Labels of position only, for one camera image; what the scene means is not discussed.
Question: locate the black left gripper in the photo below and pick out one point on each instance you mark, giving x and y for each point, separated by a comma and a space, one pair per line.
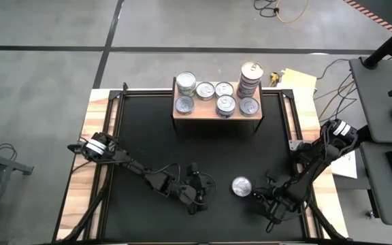
191, 194

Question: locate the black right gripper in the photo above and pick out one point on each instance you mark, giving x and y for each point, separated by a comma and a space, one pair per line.
275, 199

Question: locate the silver can yellow teal label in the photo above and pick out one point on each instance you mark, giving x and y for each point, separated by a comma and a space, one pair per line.
184, 105

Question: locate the silver can green white label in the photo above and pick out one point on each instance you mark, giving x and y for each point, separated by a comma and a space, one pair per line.
186, 92
186, 80

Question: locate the silver tuna can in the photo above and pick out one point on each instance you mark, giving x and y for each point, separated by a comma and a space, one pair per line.
205, 90

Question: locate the silver can red label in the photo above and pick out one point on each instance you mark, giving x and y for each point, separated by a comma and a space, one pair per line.
224, 88

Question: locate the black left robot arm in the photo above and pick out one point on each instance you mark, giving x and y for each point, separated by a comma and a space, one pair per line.
128, 163

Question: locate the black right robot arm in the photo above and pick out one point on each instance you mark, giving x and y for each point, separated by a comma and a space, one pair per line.
318, 160

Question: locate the wooden shelf black legs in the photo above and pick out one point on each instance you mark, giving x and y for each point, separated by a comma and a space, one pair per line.
204, 112

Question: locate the black table mat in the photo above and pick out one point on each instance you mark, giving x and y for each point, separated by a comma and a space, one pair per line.
182, 146

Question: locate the metal mounting plate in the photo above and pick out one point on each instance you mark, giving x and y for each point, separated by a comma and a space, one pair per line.
295, 145

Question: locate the white paper sheet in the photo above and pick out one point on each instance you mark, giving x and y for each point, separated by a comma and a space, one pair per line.
345, 168

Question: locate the yellow plug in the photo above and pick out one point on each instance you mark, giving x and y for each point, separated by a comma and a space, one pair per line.
274, 78

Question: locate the yellow paper folder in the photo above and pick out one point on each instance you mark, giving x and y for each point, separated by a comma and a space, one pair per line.
299, 80

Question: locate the grey desk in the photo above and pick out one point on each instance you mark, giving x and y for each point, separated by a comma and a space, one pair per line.
369, 88

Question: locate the black stand pole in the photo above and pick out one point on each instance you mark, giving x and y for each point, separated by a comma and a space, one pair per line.
388, 46

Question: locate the grey metal stand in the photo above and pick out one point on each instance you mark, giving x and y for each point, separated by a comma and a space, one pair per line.
9, 164

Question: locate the striped hazard tape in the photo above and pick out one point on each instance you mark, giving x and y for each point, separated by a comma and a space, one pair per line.
369, 14

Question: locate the black aluminium table frame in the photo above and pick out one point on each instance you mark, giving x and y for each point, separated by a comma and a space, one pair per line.
286, 92

